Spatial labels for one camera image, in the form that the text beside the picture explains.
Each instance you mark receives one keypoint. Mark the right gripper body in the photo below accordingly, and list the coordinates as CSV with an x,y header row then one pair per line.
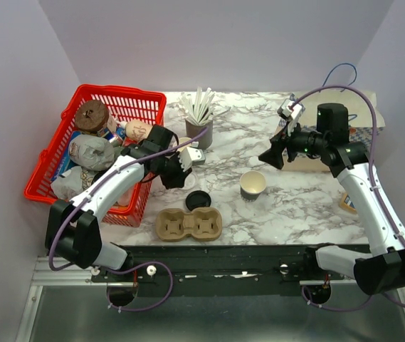
x,y
298,142

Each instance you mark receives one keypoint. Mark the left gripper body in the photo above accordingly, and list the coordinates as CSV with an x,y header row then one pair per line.
x,y
171,171

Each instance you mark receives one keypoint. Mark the black plastic cup lid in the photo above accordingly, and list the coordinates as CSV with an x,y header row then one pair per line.
x,y
197,199

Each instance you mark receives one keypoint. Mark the black paper coffee cup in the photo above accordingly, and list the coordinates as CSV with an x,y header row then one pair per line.
x,y
252,185

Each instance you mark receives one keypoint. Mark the white plastic cup lid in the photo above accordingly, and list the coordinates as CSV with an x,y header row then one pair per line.
x,y
191,181

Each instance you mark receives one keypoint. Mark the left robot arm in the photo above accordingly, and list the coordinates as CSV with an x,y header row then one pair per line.
x,y
73,226

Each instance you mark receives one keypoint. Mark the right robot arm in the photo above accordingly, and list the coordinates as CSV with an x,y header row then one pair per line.
x,y
383,268

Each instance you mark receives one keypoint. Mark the grey straw holder cup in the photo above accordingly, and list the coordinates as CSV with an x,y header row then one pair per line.
x,y
193,130

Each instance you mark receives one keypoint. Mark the beige drink bottle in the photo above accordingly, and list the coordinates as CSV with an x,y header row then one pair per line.
x,y
136,130

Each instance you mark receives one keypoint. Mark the cardboard cup carrier tray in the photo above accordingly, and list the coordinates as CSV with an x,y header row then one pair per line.
x,y
203,224

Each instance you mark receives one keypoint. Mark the blue checkered paper bag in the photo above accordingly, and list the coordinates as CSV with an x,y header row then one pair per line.
x,y
360,124

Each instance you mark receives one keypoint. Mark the red blue drink can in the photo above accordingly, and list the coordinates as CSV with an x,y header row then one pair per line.
x,y
114,132

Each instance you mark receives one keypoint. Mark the bundle of white straws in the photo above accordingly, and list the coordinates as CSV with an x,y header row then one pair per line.
x,y
198,107

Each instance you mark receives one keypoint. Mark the red plastic basket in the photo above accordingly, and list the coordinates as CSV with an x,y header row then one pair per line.
x,y
123,104

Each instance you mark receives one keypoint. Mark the grey paper food bag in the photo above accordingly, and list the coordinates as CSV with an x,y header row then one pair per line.
x,y
91,152

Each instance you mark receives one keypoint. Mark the white printed food bag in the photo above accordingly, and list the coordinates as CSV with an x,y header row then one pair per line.
x,y
72,182

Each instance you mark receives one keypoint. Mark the brown round bread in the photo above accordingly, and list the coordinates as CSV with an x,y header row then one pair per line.
x,y
92,117

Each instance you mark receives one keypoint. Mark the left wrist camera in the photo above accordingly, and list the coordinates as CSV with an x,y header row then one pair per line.
x,y
190,156

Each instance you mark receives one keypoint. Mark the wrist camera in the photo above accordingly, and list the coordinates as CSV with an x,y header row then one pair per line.
x,y
290,111
190,156

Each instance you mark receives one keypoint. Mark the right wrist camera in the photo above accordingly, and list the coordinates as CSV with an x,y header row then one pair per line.
x,y
290,111

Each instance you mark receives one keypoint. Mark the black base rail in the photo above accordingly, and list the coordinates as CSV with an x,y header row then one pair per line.
x,y
210,270

